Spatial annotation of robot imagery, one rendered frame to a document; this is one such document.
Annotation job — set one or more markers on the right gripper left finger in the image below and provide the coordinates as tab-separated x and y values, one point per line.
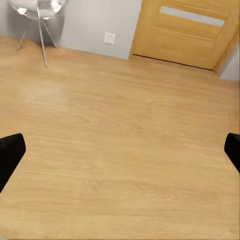
12	149

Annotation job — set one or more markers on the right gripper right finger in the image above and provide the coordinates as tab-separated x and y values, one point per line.
232	149

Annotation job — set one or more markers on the door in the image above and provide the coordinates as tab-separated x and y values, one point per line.
198	33

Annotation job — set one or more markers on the wall socket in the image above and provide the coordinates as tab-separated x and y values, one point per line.
109	38

